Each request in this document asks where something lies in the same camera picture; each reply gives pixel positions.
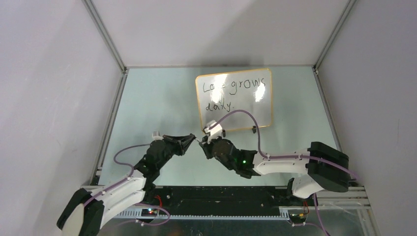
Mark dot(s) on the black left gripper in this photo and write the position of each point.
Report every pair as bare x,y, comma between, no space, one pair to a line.
184,142

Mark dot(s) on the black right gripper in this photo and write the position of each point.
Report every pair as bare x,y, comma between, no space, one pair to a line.
207,147

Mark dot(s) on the yellow framed whiteboard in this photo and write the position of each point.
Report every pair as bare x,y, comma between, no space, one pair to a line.
237,99

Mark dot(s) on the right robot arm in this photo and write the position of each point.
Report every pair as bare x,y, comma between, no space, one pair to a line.
319,167

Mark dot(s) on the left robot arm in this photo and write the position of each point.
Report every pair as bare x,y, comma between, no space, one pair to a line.
89,210

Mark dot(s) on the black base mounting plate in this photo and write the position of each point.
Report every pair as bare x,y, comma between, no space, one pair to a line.
224,200

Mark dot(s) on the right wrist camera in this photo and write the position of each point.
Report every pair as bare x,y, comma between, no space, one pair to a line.
213,130

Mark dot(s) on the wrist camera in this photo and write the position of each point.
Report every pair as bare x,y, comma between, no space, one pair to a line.
213,130
157,136

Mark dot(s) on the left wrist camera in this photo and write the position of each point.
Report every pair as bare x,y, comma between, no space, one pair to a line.
157,136

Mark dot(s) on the aluminium frame rail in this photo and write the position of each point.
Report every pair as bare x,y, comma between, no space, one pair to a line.
111,108

